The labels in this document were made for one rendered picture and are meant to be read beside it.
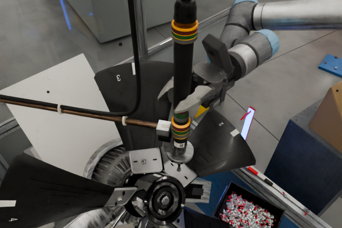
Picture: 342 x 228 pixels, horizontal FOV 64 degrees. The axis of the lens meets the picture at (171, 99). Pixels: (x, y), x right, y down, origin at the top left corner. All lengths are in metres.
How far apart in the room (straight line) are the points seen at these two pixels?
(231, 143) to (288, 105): 1.95
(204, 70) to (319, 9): 0.32
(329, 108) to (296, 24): 0.46
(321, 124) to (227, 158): 0.48
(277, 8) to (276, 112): 1.97
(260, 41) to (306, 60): 2.76
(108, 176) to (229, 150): 0.37
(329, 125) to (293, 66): 2.16
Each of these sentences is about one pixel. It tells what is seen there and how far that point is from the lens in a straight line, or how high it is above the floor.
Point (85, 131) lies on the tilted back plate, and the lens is 0.90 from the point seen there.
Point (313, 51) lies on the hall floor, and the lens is 3.66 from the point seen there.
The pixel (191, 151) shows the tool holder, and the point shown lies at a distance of 0.70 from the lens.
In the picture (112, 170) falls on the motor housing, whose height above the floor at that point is 1.19.
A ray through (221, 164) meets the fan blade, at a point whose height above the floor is 1.17.
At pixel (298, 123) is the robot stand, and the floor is 1.00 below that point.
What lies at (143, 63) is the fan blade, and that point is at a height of 1.43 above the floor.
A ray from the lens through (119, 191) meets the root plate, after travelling 0.69.
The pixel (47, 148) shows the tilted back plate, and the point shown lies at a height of 1.21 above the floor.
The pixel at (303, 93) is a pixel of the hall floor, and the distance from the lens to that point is 3.00.
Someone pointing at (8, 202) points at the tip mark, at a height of 1.34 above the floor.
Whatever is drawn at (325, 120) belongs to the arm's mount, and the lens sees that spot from 1.19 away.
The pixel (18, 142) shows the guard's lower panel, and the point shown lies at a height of 0.89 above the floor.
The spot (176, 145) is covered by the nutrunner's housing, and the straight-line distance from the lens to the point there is 0.66.
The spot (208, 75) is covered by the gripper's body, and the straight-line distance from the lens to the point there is 0.58.
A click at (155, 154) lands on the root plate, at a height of 1.27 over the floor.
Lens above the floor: 1.87
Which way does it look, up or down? 45 degrees down
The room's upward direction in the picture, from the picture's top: straight up
